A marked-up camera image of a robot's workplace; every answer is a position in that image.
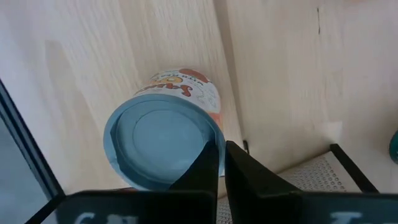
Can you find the teal can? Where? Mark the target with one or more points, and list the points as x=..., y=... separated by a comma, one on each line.
x=395, y=147

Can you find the orange white soup can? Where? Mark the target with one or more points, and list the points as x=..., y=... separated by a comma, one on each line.
x=155, y=140

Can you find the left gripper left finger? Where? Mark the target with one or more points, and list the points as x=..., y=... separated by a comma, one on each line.
x=199, y=186

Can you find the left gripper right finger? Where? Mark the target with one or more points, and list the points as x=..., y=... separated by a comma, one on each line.
x=248, y=186

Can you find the wooden shelf with black frame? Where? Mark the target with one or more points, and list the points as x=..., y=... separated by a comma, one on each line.
x=77, y=77

